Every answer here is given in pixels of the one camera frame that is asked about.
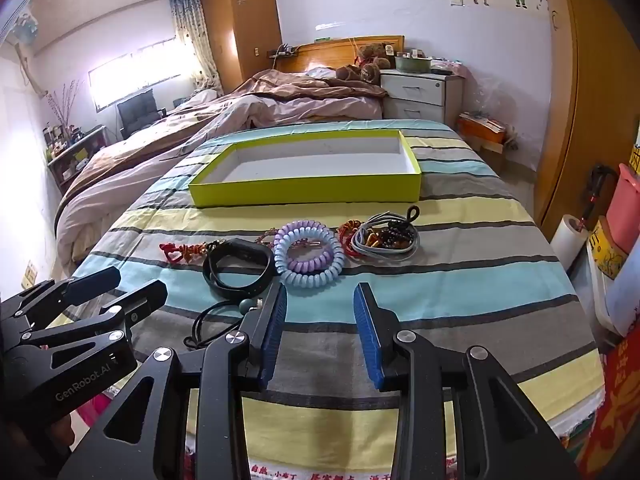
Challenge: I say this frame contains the red printed cloth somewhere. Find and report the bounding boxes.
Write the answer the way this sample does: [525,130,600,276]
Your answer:
[581,334,640,480]

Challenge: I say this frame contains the black chair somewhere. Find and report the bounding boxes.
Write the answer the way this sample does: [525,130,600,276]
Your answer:
[116,88,168,139]

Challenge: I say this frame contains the tall wooden wardrobe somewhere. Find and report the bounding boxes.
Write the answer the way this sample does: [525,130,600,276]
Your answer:
[201,0,283,95]

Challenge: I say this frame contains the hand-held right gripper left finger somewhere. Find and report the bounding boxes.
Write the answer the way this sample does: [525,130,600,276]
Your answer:
[57,282,288,480]

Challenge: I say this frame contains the light blue coil hair tie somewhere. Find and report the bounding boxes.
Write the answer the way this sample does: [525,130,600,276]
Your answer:
[276,247,346,288]

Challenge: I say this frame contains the white paper roll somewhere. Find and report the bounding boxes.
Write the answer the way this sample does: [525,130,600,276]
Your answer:
[549,213,592,267]

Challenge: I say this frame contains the large wooden cabinet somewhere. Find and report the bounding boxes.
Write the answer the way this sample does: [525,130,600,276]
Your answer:
[536,0,640,242]

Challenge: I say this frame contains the red orange bead bracelet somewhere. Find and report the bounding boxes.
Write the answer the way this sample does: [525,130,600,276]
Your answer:
[338,219,367,259]

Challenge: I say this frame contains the purple coil hair tie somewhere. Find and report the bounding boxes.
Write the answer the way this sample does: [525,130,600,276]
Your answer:
[274,219,345,273]

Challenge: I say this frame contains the clear plastic bag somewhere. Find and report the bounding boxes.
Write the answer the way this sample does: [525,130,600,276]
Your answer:
[474,79,512,117]

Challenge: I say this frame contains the orange box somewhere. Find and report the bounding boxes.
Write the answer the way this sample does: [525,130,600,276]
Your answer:
[457,112,509,147]

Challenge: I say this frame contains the dark bead bracelet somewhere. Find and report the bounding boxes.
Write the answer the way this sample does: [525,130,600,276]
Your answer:
[372,224,417,252]

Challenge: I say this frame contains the pink storage box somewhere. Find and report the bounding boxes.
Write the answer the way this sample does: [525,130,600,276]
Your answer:
[606,162,640,257]

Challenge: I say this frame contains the wall fan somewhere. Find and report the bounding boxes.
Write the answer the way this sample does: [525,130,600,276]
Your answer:
[11,11,40,45]

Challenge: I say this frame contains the black cord pendant necklace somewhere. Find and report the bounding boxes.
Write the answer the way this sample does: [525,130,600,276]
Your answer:
[183,296,267,352]

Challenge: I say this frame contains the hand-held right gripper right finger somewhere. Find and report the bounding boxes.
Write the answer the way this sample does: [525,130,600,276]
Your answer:
[353,282,583,480]

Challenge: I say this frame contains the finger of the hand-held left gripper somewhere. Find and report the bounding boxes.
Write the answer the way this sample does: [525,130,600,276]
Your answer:
[17,280,168,361]
[0,266,121,333]

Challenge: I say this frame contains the wooden headboard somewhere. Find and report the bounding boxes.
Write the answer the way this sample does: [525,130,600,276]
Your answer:
[273,35,405,74]

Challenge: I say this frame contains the dry branches in vase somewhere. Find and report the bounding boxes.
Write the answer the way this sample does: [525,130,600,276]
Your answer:
[46,79,82,130]

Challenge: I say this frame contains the black watch band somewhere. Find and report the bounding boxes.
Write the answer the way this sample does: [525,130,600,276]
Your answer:
[202,241,275,297]

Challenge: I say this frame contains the brown quilt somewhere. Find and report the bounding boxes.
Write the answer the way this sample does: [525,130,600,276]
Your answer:
[220,67,390,111]

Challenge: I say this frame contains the grey cord bracelets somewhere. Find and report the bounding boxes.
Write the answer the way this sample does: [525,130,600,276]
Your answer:
[351,212,421,263]

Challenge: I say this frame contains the yellow carton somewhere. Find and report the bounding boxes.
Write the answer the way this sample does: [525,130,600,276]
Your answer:
[587,216,629,281]

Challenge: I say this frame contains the patterned curtain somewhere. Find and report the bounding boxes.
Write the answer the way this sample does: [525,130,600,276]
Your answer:
[168,0,222,95]

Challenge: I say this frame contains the shallow lime green box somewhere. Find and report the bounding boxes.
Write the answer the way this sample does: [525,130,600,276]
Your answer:
[188,130,423,207]

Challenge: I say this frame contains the green basin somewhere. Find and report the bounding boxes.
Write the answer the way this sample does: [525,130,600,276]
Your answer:
[394,54,433,74]

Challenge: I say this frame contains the window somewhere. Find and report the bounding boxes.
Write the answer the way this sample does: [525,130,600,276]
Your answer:
[88,37,195,114]

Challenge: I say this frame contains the brown teddy bear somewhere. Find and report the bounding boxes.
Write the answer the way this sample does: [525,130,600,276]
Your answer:
[335,42,394,84]

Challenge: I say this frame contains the red knotted bracelet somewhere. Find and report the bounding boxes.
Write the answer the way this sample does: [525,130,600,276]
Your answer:
[159,240,222,267]

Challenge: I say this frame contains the white nightstand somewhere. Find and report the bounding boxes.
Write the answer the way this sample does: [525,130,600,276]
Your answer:
[379,69,464,127]

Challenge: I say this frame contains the cluttered low shelf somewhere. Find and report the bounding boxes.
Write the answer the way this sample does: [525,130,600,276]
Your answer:
[42,124,109,194]

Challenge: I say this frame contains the striped blanket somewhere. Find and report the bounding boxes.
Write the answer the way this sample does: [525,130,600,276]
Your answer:
[50,119,607,480]

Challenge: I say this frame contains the pink quilt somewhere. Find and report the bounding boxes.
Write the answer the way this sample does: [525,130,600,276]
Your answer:
[54,91,385,263]

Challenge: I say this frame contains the pink chain bracelet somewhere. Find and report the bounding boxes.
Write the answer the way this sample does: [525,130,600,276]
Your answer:
[256,230,323,252]

